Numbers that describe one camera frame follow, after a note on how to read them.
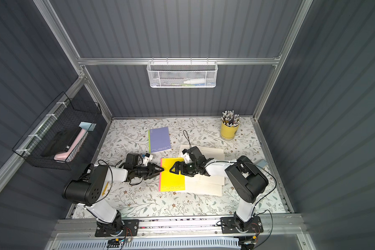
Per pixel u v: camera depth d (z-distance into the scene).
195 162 0.74
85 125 0.82
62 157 0.63
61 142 0.67
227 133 1.01
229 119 0.94
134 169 0.80
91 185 0.48
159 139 1.08
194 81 0.89
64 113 0.78
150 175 0.83
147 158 0.89
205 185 0.88
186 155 0.86
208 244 0.77
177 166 0.80
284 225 0.74
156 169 0.88
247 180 0.48
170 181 0.87
